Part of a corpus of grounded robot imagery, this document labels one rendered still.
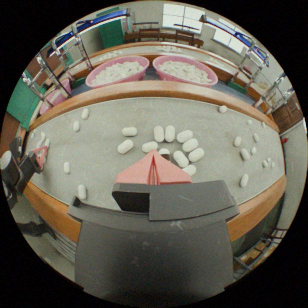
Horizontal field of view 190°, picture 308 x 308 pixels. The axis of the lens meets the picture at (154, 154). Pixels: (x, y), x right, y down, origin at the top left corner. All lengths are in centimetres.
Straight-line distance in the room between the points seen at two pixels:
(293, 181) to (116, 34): 624
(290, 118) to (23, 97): 536
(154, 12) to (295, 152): 668
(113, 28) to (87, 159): 289
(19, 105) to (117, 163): 91
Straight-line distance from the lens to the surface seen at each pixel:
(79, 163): 27
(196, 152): 20
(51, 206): 37
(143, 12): 524
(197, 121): 26
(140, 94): 28
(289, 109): 466
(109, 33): 300
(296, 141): 439
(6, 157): 33
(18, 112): 93
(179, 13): 518
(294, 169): 432
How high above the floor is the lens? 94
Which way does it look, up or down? 76 degrees down
